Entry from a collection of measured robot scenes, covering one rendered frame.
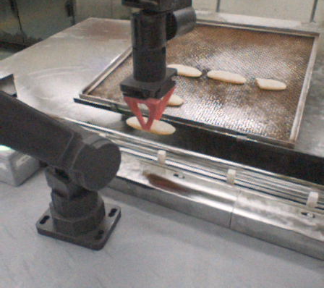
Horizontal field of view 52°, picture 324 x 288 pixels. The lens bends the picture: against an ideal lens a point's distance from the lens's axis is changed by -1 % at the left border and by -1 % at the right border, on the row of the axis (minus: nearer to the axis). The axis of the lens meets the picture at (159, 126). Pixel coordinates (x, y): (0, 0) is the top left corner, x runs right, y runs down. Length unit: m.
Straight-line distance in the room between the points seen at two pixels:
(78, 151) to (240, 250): 0.29
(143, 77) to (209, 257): 0.30
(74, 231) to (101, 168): 0.12
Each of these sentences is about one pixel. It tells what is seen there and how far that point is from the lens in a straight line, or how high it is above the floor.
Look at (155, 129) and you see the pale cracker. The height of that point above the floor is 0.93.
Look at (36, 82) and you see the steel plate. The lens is 1.14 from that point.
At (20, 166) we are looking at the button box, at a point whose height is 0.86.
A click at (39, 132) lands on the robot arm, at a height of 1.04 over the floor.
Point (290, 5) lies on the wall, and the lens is 4.27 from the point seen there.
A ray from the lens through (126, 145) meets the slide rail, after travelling 0.71.
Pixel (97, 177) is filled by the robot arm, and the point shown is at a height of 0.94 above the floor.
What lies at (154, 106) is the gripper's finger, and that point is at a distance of 0.56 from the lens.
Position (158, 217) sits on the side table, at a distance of 0.59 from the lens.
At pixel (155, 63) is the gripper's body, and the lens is 0.55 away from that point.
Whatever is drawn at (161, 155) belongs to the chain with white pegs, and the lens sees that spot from 0.65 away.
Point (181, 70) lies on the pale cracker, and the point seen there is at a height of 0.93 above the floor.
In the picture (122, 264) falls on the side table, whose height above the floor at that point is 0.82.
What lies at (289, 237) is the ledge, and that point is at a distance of 0.56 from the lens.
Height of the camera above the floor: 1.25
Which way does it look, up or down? 31 degrees down
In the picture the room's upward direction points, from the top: straight up
